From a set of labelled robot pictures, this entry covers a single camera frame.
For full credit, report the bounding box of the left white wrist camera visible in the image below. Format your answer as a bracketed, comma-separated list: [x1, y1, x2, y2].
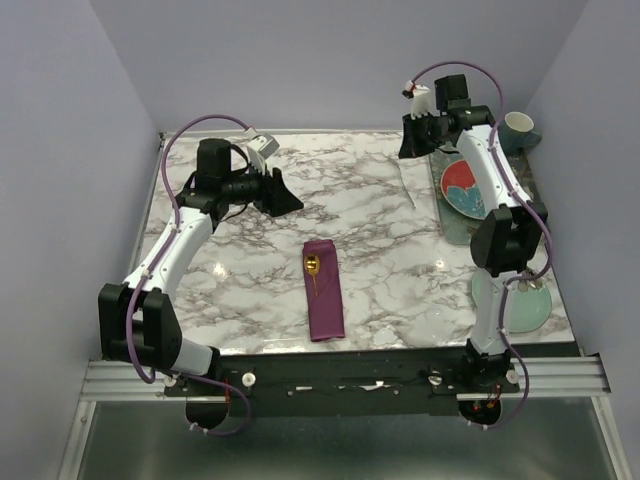
[246, 135, 279, 175]

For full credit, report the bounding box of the gold spoon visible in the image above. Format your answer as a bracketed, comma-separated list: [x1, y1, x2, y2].
[304, 254, 320, 297]

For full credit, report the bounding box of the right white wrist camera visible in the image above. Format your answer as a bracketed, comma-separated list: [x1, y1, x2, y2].
[402, 81, 433, 119]

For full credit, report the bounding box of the purple cloth napkin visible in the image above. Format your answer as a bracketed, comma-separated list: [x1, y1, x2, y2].
[302, 239, 346, 342]

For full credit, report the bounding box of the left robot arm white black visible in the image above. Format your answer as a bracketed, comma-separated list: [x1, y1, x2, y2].
[98, 135, 303, 395]

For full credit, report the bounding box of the aluminium frame rail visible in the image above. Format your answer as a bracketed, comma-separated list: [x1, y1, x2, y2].
[60, 343, 629, 479]

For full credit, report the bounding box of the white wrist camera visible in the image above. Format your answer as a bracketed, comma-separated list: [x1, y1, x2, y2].
[402, 81, 433, 119]
[246, 135, 279, 175]

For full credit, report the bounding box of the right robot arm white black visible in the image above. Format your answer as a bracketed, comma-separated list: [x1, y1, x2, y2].
[399, 74, 547, 392]

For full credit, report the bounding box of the floral teal placemat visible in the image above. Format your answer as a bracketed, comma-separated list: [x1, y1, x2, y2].
[428, 144, 540, 246]

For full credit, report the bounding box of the dark teal mug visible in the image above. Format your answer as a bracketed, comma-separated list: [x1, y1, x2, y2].
[498, 111, 542, 156]

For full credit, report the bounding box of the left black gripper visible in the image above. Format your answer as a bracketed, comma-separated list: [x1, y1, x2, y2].
[221, 156, 304, 217]

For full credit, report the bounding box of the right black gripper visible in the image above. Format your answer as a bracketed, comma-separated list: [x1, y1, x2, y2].
[397, 111, 449, 160]

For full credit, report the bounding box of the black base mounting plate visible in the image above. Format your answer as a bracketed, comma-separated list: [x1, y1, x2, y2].
[165, 347, 520, 418]

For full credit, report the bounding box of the silver fork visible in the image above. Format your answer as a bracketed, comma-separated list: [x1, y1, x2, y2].
[396, 161, 417, 210]

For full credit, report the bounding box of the light green plate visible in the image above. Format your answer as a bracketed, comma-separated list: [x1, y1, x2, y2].
[470, 269, 554, 335]

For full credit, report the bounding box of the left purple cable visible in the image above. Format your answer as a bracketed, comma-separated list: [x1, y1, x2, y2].
[127, 114, 256, 437]

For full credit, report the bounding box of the red and teal plate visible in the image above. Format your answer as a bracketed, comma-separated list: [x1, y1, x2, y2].
[440, 159, 486, 220]

